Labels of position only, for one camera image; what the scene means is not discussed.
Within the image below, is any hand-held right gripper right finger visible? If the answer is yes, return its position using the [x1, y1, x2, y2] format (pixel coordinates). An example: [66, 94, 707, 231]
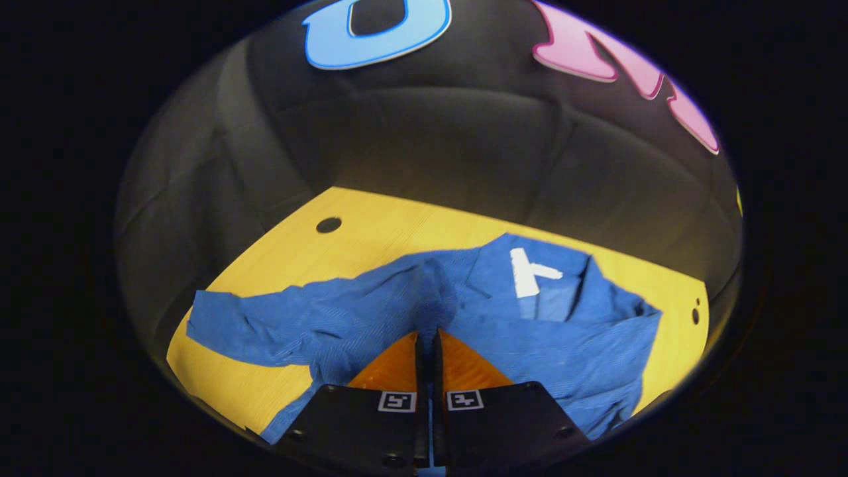
[432, 329, 592, 474]

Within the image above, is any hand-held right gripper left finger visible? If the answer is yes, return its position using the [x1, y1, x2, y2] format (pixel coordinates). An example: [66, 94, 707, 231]
[274, 330, 428, 472]

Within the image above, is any blue button-up shirt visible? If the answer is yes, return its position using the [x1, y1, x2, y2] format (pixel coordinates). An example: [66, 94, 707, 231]
[185, 232, 663, 477]

